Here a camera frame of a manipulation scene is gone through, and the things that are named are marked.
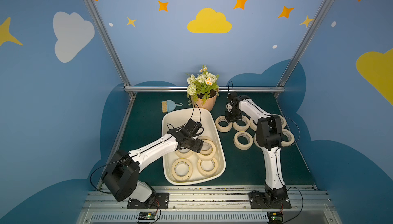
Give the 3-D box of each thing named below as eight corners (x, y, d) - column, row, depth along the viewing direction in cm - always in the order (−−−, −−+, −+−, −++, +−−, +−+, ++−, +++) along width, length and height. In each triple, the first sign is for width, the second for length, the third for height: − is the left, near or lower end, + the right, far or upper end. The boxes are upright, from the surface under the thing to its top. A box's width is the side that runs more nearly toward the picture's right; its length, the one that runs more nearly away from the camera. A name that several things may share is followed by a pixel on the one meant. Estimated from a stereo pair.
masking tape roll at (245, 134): (234, 150, 94) (236, 147, 91) (232, 133, 102) (233, 131, 99) (253, 150, 94) (255, 147, 92) (249, 133, 102) (251, 131, 99)
